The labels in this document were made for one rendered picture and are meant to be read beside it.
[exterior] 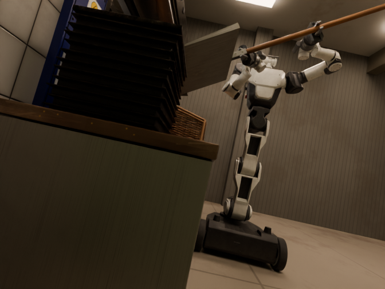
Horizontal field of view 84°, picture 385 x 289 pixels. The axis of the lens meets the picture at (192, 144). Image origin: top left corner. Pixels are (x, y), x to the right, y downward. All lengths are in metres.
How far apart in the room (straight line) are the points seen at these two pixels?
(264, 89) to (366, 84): 3.85
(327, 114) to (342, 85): 0.65
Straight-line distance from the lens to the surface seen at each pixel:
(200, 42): 1.04
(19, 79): 0.75
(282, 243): 1.62
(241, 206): 1.72
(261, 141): 1.68
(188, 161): 0.40
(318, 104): 4.78
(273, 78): 1.78
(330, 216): 4.77
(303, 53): 1.68
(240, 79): 1.55
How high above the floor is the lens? 0.53
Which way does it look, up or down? 6 degrees up
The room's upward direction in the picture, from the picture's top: 13 degrees clockwise
